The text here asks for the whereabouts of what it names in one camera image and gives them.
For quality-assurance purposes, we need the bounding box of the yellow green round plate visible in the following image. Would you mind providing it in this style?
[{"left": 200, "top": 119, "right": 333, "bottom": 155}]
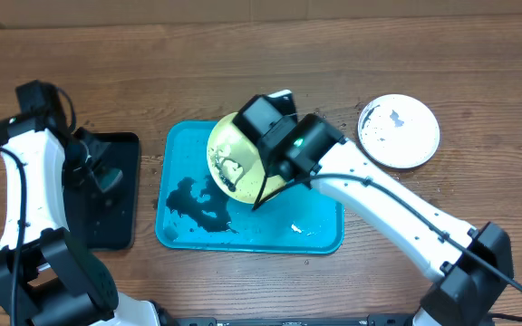
[{"left": 207, "top": 112, "right": 265, "bottom": 204}]

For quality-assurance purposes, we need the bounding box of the green orange sponge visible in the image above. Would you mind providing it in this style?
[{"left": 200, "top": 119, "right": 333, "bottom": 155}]
[{"left": 95, "top": 168, "right": 123, "bottom": 193}]

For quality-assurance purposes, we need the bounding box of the white round plate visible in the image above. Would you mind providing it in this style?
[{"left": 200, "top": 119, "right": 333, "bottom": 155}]
[{"left": 357, "top": 94, "right": 440, "bottom": 169}]

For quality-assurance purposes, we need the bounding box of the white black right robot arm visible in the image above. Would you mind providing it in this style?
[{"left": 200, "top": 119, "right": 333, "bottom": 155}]
[{"left": 232, "top": 91, "right": 514, "bottom": 325}]

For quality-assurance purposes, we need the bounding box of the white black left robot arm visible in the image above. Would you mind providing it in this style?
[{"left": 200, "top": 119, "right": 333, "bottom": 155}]
[{"left": 0, "top": 80, "right": 173, "bottom": 326}]

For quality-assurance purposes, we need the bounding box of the blue plastic tray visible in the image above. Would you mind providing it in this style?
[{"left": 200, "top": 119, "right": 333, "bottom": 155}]
[{"left": 155, "top": 120, "right": 344, "bottom": 254}]

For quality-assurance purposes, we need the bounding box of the black water tray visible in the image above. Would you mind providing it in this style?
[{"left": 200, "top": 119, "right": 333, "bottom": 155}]
[{"left": 63, "top": 130, "right": 140, "bottom": 251}]

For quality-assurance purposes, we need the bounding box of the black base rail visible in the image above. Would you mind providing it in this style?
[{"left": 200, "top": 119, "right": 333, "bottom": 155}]
[{"left": 176, "top": 313, "right": 414, "bottom": 326}]

